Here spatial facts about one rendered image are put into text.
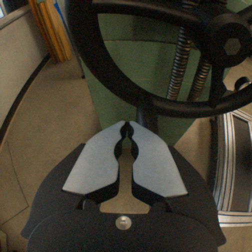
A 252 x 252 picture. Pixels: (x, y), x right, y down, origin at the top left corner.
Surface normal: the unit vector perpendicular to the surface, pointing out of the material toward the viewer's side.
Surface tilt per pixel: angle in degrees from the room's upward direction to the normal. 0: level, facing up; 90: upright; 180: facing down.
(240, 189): 0
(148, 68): 90
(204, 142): 0
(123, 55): 90
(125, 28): 90
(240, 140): 0
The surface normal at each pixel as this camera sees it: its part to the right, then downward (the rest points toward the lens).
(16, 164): -0.01, -0.48
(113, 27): -0.04, 0.88
